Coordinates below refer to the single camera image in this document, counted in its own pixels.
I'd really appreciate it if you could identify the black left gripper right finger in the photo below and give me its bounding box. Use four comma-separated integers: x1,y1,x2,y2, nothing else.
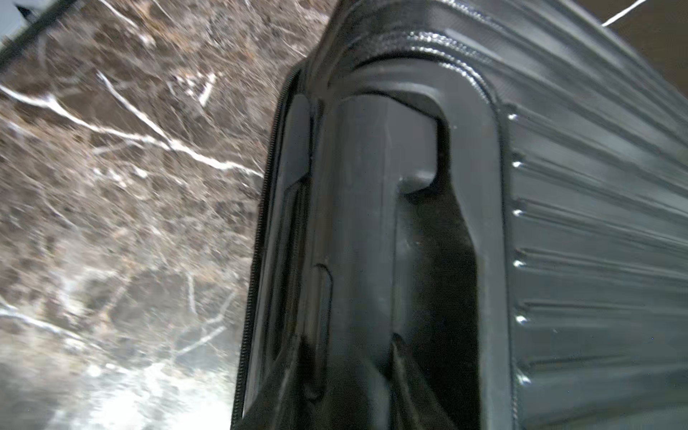
392,333,456,430

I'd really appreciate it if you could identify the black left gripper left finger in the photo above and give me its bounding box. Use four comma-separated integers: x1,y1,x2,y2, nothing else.
236,343,305,430

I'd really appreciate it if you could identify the black hard-shell suitcase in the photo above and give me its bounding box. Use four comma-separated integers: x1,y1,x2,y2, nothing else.
232,1,687,429

